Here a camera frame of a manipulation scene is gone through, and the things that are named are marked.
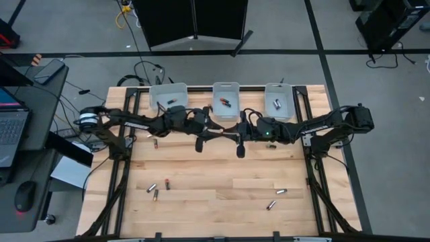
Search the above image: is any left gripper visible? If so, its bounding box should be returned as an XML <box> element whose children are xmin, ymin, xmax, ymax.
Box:
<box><xmin>193</xmin><ymin>106</ymin><xmax>224</xmax><ymax>154</ymax></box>

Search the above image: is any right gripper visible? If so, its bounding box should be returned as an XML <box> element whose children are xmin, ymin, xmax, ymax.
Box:
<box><xmin>223</xmin><ymin>111</ymin><xmax>251</xmax><ymax>159</ymax></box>

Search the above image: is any grey plastic bin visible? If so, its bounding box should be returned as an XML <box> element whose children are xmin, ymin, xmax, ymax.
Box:
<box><xmin>148</xmin><ymin>82</ymin><xmax>189</xmax><ymax>114</ymax></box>
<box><xmin>212</xmin><ymin>81</ymin><xmax>241</xmax><ymax>122</ymax></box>
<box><xmin>264</xmin><ymin>83</ymin><xmax>296</xmax><ymax>121</ymax></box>

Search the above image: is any black folding screen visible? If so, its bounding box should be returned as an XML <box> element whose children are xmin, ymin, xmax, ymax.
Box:
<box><xmin>131</xmin><ymin>0</ymin><xmax>253</xmax><ymax>57</ymax></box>

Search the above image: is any black metal bar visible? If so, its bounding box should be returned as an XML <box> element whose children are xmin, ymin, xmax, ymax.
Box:
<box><xmin>45</xmin><ymin>130</ymin><xmax>94</xmax><ymax>168</ymax></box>

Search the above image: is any white sheet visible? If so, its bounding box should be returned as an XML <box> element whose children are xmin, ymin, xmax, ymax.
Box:
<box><xmin>50</xmin><ymin>143</ymin><xmax>93</xmax><ymax>190</ymax></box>

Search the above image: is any black side desk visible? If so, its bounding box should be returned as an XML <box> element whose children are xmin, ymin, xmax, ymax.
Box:
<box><xmin>0</xmin><ymin>53</ymin><xmax>71</xmax><ymax>235</ymax></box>

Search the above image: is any black smartphone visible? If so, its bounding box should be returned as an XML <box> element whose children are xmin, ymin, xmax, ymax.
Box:
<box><xmin>33</xmin><ymin>58</ymin><xmax>66</xmax><ymax>85</ymax></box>

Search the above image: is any black equipment cabinet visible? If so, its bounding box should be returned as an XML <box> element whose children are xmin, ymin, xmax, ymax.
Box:
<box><xmin>355</xmin><ymin>0</ymin><xmax>430</xmax><ymax>52</ymax></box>

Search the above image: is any black computer mouse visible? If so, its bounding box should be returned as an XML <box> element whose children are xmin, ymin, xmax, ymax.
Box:
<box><xmin>13</xmin><ymin>180</ymin><xmax>38</xmax><ymax>215</ymax></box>

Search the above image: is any grey laptop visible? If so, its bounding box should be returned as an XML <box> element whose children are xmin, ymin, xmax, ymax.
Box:
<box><xmin>0</xmin><ymin>86</ymin><xmax>31</xmax><ymax>169</ymax></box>

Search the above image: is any black monitor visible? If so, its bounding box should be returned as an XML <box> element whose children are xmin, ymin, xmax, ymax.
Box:
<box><xmin>0</xmin><ymin>53</ymin><xmax>35</xmax><ymax>87</ymax></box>

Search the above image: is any black red floor stand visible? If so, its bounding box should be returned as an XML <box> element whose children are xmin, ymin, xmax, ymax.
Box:
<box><xmin>0</xmin><ymin>18</ymin><xmax>21</xmax><ymax>50</ymax></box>

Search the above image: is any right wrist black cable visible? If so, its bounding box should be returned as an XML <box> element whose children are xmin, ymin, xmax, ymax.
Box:
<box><xmin>241</xmin><ymin>107</ymin><xmax>268</xmax><ymax>126</ymax></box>

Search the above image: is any black aluminium table frame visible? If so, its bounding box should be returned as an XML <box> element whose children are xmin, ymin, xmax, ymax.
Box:
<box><xmin>80</xmin><ymin>85</ymin><xmax>363</xmax><ymax>242</ymax></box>

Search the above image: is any black cable loop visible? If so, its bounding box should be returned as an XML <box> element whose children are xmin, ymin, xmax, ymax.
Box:
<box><xmin>133</xmin><ymin>60</ymin><xmax>166</xmax><ymax>85</ymax></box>

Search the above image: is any coiled black cable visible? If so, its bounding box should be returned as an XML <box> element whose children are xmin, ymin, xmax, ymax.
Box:
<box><xmin>116</xmin><ymin>74</ymin><xmax>149</xmax><ymax>87</ymax></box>

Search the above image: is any yellow cable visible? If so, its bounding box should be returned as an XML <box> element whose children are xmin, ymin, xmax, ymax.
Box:
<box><xmin>115</xmin><ymin>3</ymin><xmax>134</xmax><ymax>30</ymax></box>

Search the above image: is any black floor cable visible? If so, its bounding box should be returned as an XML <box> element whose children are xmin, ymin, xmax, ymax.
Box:
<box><xmin>365</xmin><ymin>42</ymin><xmax>417</xmax><ymax>70</ymax></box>

